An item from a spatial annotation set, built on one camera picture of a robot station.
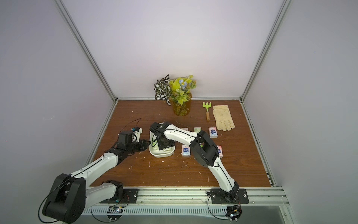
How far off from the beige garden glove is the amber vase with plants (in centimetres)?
27

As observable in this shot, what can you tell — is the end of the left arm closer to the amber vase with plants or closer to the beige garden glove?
the amber vase with plants

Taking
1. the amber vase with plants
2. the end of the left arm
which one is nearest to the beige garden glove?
the amber vase with plants

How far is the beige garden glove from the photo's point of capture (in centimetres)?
103

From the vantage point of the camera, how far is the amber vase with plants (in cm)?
92
